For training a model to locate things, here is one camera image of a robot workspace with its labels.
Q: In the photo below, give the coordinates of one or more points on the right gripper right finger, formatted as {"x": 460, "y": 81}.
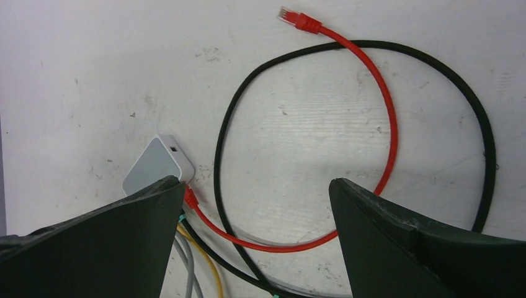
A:
{"x": 392, "y": 251}

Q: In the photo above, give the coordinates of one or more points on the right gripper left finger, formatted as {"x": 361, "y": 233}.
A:
{"x": 119, "y": 250}

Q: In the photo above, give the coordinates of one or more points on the white network switch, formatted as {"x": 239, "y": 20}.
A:
{"x": 162, "y": 157}

